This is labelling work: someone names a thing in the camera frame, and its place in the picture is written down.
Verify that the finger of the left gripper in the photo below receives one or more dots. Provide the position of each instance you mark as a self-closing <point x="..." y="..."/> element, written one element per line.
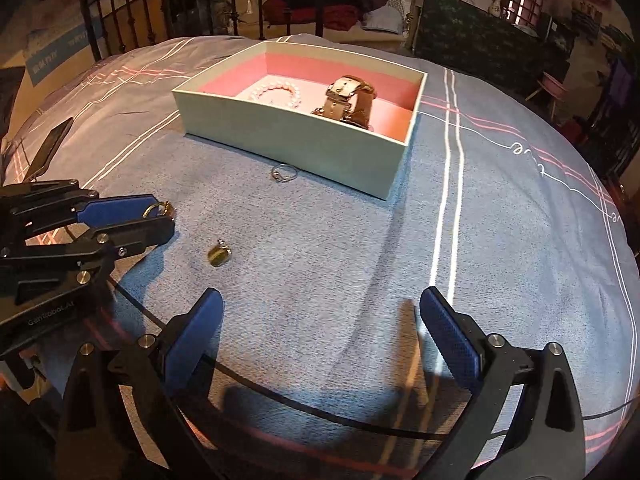
<point x="114" y="210"/>
<point x="130" y="238"/>

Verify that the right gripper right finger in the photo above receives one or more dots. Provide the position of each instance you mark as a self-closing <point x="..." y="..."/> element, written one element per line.
<point x="456" y="337"/>

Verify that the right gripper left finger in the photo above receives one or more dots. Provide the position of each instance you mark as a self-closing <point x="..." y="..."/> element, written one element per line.
<point x="188" y="336"/>

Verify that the pale green jewelry box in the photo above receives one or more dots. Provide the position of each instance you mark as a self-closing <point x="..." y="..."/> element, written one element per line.
<point x="261" y="99"/>

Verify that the black smartphone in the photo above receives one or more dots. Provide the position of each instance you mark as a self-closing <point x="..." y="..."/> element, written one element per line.
<point x="47" y="150"/>

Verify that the small gold pendant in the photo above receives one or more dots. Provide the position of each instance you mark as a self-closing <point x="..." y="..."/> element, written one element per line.
<point x="219" y="254"/>

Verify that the grey striped bed cover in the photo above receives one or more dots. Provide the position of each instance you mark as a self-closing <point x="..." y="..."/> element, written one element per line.
<point x="322" y="367"/>

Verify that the pink stool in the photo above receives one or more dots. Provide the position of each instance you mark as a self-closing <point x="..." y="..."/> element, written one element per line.
<point x="553" y="88"/>

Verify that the green floral covered table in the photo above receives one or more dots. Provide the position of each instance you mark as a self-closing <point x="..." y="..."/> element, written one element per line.
<point x="462" y="37"/>

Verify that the red blanket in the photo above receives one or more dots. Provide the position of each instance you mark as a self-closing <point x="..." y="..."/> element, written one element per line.
<point x="335" y="16"/>

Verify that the white hanging swing bed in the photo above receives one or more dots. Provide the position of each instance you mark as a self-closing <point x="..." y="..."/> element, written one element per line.
<point x="252" y="21"/>

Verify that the light blue pillow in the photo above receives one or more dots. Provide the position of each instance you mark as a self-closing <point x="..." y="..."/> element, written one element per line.
<point x="384" y="19"/>

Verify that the black iron bed frame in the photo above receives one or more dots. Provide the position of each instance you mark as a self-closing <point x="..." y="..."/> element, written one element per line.
<point x="118" y="26"/>

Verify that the gold leather strap watch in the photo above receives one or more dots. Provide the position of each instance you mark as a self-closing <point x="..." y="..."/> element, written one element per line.
<point x="349" y="99"/>

